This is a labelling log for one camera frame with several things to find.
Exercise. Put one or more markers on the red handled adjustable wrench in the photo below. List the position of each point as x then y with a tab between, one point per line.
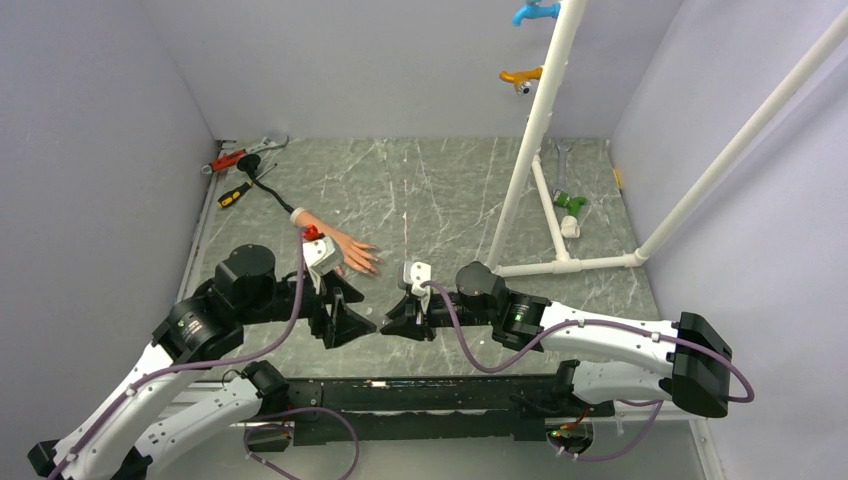
230	159

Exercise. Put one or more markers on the green faucet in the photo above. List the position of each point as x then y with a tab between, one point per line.
572	204

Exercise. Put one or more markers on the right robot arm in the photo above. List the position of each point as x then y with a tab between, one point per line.
684	361

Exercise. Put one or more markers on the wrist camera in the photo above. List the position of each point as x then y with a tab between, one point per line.
413	275
321	253

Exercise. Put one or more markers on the yellow black screwdriver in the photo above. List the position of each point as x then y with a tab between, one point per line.
231	197

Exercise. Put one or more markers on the blue faucet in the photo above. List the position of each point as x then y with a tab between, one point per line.
533	10

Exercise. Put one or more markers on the orange faucet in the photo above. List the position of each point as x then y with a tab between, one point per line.
522	81

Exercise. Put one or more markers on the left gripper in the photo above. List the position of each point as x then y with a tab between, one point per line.
342	324

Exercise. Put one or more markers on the mannequin practice hand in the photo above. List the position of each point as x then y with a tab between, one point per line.
358	256

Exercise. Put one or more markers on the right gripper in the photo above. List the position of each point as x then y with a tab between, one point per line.
405	312

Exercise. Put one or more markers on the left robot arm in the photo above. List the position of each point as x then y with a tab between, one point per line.
189	382

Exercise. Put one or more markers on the silver spanner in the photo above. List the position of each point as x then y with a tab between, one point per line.
563	149

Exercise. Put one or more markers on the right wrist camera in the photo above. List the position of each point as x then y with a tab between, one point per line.
413	275

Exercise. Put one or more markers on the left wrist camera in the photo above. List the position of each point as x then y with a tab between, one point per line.
321	253

